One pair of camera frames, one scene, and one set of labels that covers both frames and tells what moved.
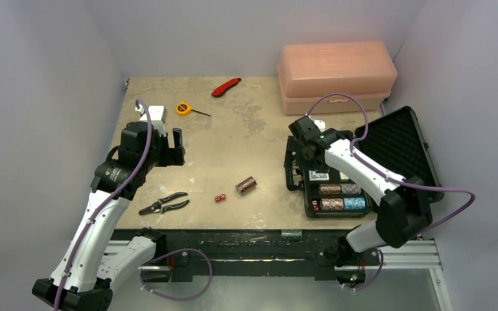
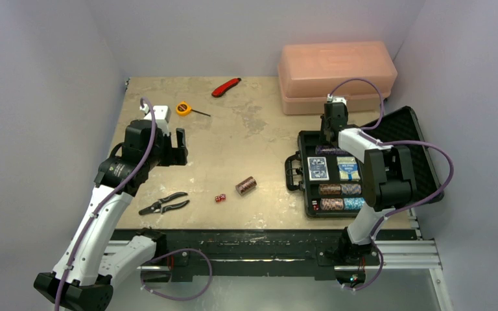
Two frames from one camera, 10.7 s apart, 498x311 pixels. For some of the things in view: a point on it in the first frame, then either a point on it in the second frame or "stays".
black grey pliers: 159,207 stays
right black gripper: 292,162 to 332,127
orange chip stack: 246,185 stays
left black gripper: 168,158 stays
